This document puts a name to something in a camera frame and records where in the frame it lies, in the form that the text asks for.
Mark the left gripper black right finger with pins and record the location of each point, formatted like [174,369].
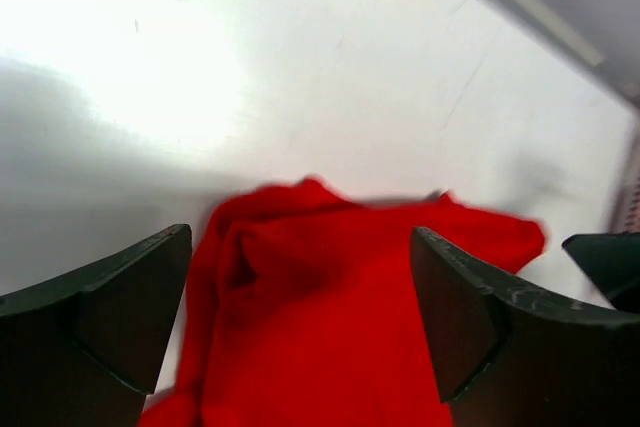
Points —
[506,352]

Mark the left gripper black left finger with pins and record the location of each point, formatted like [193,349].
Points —
[86,348]

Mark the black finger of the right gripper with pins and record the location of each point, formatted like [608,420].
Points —
[611,262]

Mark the red t shirt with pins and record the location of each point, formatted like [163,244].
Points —
[301,310]

